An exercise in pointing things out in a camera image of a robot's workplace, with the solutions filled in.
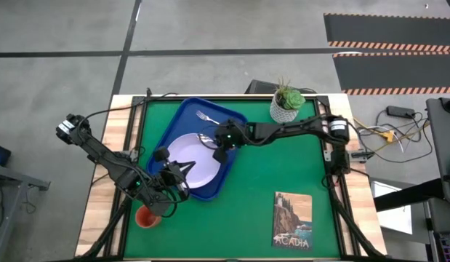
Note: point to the silver metal fork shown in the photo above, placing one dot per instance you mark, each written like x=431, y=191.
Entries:
x=206, y=117

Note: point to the orange cup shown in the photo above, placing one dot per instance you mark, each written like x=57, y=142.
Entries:
x=147, y=217

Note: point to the green table mat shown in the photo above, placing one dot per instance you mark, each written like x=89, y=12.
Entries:
x=246, y=182

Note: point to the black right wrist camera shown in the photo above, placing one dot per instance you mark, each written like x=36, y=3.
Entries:
x=220, y=155

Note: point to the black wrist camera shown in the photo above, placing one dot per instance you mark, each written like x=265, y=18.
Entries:
x=220, y=155
x=161, y=154

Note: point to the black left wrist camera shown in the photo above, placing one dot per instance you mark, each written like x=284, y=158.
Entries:
x=161, y=154

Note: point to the white box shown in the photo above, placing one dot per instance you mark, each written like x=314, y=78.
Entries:
x=392, y=214

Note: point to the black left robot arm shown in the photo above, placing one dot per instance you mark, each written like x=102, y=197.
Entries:
x=108, y=160

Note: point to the black power adapter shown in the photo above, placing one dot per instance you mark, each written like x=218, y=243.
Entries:
x=401, y=111

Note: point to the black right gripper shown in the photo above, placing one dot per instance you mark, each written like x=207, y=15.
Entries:
x=230, y=132

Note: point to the grey side desk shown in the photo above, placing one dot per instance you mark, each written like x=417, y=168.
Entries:
x=14, y=178

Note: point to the black hazard-striped floor mat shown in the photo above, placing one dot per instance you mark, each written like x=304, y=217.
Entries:
x=388, y=31
x=395, y=72

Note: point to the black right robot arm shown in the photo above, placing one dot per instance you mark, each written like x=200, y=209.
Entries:
x=290, y=127

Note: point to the Acadia lighthouse postcard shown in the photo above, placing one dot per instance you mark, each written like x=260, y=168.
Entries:
x=292, y=218

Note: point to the black aluminium table frame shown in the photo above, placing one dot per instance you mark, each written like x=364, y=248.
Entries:
x=333, y=203

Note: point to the blue plastic tray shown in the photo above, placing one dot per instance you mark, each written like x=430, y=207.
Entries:
x=188, y=116

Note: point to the grey cart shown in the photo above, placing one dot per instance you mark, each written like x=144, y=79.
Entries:
x=442, y=145

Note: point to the black keyboard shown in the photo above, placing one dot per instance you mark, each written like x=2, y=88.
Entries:
x=448, y=247

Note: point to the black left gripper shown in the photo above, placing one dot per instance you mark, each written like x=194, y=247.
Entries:
x=172, y=178

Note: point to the succulent in white pot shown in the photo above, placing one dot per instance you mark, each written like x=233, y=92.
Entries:
x=284, y=107

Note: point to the silver metal spoon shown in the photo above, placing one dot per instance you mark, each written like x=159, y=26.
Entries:
x=204, y=139

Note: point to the white round plate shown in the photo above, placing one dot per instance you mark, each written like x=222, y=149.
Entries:
x=195, y=160

